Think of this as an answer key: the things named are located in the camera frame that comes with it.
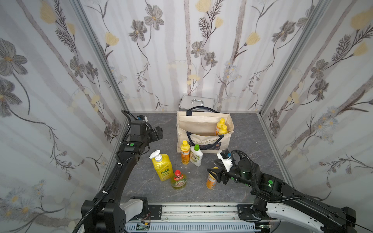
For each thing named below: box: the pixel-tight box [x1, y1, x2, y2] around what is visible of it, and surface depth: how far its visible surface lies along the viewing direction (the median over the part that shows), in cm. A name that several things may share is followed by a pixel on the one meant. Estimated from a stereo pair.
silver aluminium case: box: [178, 94, 215, 113], surface depth 109 cm
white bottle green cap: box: [189, 144, 204, 167], surface depth 83 cm
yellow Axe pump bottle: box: [149, 149, 174, 182], surface depth 73 cm
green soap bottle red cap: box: [170, 169, 187, 191], surface depth 76 cm
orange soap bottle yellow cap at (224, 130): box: [219, 124, 228, 135], surface depth 84 cm
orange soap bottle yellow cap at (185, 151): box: [180, 139, 190, 165], surface depth 80 cm
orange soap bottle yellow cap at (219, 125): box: [215, 118, 226, 135], surface depth 88 cm
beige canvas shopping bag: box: [176, 110, 235, 153], surface depth 92 cm
